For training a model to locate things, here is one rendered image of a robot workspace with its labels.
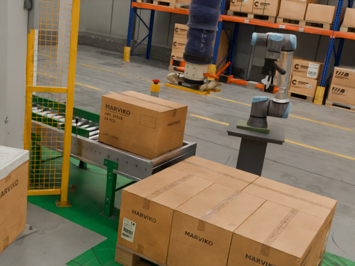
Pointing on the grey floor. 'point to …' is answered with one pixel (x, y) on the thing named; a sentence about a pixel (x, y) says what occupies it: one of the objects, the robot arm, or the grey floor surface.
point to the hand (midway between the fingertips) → (269, 87)
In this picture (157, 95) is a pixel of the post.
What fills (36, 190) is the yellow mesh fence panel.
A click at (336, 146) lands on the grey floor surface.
